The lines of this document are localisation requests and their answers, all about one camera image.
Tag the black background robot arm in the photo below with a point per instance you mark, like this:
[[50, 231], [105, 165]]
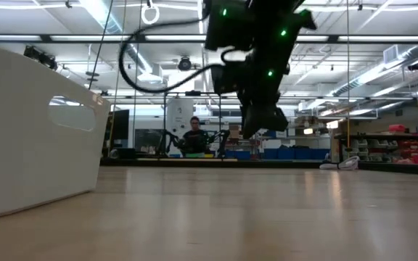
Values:
[[169, 141], [220, 139]]

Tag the row of blue bins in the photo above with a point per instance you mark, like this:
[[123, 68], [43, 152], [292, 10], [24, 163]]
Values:
[[296, 153]]

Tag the person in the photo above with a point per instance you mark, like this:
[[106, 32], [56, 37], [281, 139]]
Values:
[[194, 139]]

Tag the white cylindrical tank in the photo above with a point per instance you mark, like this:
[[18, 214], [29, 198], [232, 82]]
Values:
[[178, 112]]

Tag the round black ceiling fixture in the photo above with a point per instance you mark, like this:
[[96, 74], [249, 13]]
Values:
[[184, 64]]

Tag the shelf with storage bins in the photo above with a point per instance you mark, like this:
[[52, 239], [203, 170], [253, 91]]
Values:
[[387, 146]]

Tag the black monitor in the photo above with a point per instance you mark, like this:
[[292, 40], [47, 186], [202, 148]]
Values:
[[122, 127]]

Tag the white plastic bin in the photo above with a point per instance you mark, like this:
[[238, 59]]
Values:
[[20, 145]]

